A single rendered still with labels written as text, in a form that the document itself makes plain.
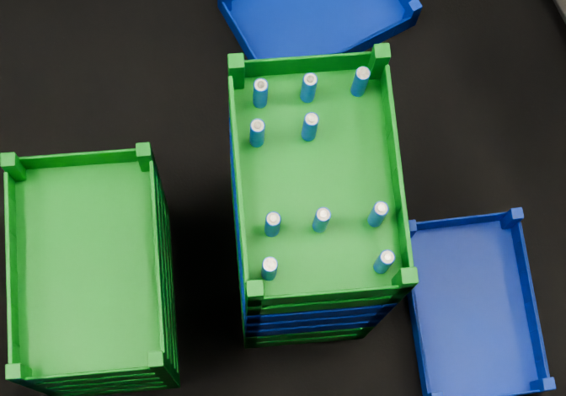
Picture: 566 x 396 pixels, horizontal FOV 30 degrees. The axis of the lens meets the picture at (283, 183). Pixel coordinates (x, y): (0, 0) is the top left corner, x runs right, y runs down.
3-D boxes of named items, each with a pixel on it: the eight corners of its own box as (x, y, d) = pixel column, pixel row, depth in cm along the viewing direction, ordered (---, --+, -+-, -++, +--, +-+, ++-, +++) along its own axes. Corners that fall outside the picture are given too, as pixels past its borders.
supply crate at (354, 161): (226, 76, 136) (226, 53, 129) (381, 66, 138) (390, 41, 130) (245, 307, 129) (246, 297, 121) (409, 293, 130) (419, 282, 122)
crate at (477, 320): (396, 230, 181) (403, 220, 174) (510, 217, 183) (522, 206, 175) (424, 408, 174) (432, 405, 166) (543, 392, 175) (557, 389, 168)
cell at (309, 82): (299, 90, 136) (302, 72, 130) (313, 88, 136) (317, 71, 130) (301, 104, 135) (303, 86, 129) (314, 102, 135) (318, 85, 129)
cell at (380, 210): (366, 213, 132) (372, 200, 126) (381, 212, 132) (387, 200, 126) (368, 227, 132) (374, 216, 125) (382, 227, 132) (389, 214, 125)
